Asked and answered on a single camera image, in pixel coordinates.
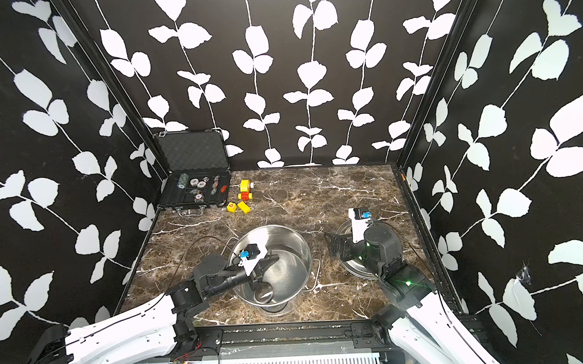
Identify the yellow flat toy brick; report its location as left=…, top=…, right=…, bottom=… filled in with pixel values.
left=238, top=201, right=251, bottom=214

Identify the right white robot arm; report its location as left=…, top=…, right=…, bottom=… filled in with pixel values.
left=324, top=222, right=501, bottom=364

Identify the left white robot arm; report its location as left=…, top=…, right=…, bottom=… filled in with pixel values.
left=27, top=249, right=279, bottom=364

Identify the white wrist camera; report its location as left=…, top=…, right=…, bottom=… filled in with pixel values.
left=239, top=243, right=268, bottom=276
left=348, top=207, right=372, bottom=244

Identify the yellow red toy block figure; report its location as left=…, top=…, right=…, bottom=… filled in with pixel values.
left=238, top=179, right=254, bottom=201

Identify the stainless steel pot lid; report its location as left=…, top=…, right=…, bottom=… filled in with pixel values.
left=336, top=220, right=404, bottom=280

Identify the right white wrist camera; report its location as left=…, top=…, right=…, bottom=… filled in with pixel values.
left=348, top=207, right=372, bottom=244

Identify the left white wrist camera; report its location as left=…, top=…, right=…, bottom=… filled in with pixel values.
left=239, top=243, right=268, bottom=276

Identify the small yellow cube block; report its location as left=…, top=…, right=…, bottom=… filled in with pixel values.
left=227, top=202, right=238, bottom=213

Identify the open black carrying case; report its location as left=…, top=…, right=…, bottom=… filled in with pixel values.
left=156, top=129, right=231, bottom=217

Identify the metal ladle spoon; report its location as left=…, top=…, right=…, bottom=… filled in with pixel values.
left=253, top=281, right=274, bottom=305

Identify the black front rail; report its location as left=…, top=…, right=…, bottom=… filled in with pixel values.
left=176, top=313, right=399, bottom=355

